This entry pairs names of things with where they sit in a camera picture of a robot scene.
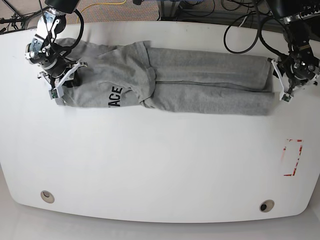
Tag right table cable grommet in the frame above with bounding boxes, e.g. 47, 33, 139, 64
259, 199, 275, 213

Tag table cable grommet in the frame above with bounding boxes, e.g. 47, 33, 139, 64
40, 190, 55, 204
259, 199, 275, 213

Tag red tape rectangle marking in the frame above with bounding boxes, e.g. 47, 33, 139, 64
280, 138, 304, 177

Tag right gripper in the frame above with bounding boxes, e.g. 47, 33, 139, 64
37, 61, 88, 90

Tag grey T-shirt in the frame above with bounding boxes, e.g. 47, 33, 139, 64
62, 41, 275, 116

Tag left table cable grommet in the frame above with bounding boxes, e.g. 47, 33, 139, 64
40, 190, 55, 204

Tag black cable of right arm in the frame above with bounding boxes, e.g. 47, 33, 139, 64
37, 0, 85, 66

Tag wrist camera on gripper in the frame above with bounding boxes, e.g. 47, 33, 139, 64
279, 92, 293, 103
48, 86, 64, 100

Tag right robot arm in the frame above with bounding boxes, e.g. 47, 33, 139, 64
25, 0, 87, 99

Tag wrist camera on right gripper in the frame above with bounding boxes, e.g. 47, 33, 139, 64
48, 86, 64, 100

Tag yellow cable on floor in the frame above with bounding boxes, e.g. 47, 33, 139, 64
79, 0, 127, 16

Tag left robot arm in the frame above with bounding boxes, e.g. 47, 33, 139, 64
259, 0, 320, 102

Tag black tripod legs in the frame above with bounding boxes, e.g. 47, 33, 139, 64
0, 0, 49, 35

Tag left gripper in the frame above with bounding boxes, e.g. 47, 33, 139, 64
267, 58, 320, 97

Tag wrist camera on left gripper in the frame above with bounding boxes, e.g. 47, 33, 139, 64
279, 92, 293, 103

